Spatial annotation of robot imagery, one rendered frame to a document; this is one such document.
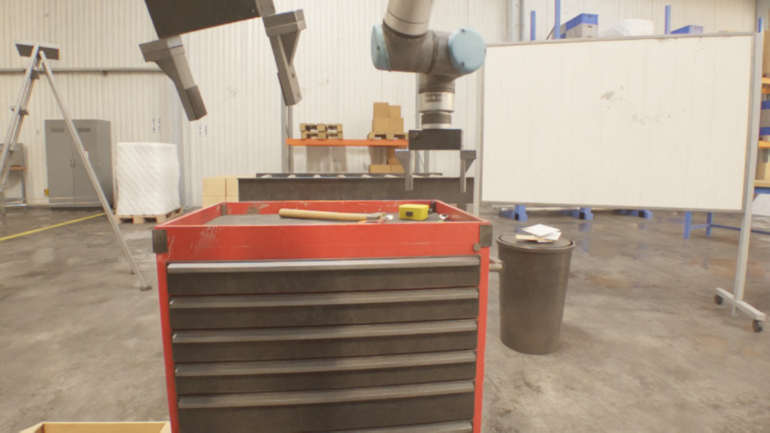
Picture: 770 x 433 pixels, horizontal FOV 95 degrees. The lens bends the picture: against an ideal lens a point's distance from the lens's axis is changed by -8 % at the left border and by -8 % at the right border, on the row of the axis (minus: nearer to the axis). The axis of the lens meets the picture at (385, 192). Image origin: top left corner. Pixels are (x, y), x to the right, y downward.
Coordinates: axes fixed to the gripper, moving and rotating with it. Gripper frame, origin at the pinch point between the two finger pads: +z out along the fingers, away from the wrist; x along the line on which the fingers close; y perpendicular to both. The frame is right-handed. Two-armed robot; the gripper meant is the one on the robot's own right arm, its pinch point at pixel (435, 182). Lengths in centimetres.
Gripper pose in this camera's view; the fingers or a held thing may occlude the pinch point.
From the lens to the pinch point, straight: 96.9
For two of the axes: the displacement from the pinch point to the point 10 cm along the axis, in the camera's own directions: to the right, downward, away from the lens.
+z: -0.1, 10.0, 0.9
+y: -2.9, 0.9, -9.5
